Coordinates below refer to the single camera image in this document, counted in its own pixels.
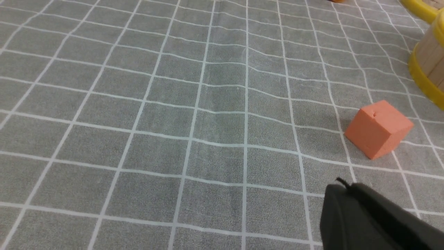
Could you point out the orange foam cube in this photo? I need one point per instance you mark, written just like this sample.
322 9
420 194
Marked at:
378 129

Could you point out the bamboo steamer tray yellow rim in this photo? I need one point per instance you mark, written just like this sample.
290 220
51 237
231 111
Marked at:
426 62

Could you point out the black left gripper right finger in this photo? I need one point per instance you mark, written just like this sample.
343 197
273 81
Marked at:
403 228

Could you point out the grey checked tablecloth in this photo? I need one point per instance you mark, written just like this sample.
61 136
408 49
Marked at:
202 124

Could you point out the woven bamboo steamer lid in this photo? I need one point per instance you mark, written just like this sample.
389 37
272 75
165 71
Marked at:
426 10

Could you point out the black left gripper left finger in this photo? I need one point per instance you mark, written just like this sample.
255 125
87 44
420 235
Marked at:
346 225

